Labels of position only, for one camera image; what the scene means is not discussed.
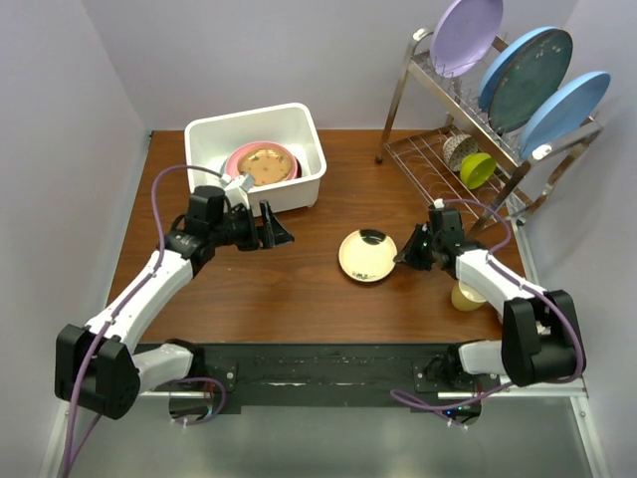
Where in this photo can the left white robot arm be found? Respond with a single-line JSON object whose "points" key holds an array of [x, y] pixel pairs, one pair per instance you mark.
{"points": [[97, 366]]}

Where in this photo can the lavender plate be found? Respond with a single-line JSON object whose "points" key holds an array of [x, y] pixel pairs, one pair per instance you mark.
{"points": [[464, 35]]}

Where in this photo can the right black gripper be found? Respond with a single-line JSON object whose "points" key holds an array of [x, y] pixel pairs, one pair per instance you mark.
{"points": [[407, 255]]}

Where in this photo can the pink plastic plate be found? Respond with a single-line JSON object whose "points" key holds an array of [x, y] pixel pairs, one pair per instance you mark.
{"points": [[231, 163]]}

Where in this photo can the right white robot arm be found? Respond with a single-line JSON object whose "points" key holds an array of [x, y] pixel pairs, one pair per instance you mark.
{"points": [[541, 339]]}

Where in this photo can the white plastic bin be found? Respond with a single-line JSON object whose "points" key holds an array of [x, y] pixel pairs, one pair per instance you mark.
{"points": [[209, 143]]}

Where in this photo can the dark teal plate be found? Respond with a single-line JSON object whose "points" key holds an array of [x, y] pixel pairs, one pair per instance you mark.
{"points": [[531, 77]]}

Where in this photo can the light blue plate front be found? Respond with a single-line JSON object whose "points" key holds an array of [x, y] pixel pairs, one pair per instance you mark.
{"points": [[564, 111]]}

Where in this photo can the patterned white bowl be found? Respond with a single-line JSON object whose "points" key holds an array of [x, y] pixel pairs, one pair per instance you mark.
{"points": [[456, 148]]}

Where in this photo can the aluminium rail frame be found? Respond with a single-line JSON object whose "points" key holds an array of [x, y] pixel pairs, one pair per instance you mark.
{"points": [[544, 430]]}

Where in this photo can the steel dish rack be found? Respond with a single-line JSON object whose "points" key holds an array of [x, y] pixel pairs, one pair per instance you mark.
{"points": [[518, 187]]}

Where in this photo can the light blue plate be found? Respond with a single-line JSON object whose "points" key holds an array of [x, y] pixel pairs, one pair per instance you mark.
{"points": [[495, 72], [564, 111]]}

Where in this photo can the light blue plate behind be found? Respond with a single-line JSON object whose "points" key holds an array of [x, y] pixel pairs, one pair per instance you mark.
{"points": [[495, 72]]}

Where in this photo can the cream plate black brushstroke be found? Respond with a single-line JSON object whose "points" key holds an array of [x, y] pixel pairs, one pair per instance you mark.
{"points": [[367, 255]]}

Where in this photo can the lime green bowl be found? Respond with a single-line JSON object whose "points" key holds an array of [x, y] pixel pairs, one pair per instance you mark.
{"points": [[476, 169]]}

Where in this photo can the cream cup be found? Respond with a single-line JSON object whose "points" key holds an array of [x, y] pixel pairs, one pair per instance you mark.
{"points": [[465, 298]]}

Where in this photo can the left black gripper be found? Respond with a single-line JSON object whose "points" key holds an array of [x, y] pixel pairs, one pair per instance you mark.
{"points": [[273, 233]]}

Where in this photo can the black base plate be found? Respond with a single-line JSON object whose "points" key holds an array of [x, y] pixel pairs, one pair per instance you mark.
{"points": [[337, 375]]}

